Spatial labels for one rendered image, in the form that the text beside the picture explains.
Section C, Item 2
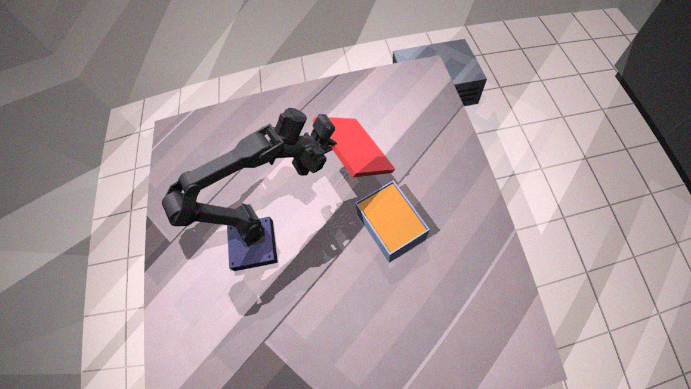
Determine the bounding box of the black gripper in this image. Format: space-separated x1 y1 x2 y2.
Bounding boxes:
292 114 337 175

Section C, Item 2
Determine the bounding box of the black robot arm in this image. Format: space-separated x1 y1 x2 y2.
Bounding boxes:
162 108 326 246

